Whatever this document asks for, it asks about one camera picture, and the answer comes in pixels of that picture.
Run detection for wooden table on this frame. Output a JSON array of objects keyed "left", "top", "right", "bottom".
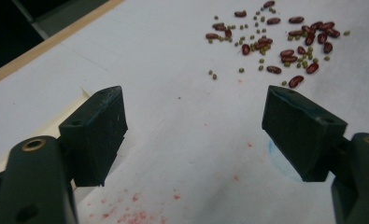
[{"left": 0, "top": 0, "right": 125, "bottom": 90}]

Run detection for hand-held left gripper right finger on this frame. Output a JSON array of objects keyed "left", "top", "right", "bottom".
[{"left": 261, "top": 85, "right": 348, "bottom": 183}]

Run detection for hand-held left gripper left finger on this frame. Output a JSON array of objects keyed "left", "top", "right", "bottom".
[{"left": 58, "top": 86, "right": 129, "bottom": 188}]

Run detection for white board sheet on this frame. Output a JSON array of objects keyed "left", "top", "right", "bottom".
[{"left": 0, "top": 0, "right": 369, "bottom": 224}]

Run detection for pile of red and green beans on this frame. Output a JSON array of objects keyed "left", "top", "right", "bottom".
[{"left": 205, "top": 0, "right": 351, "bottom": 90}]

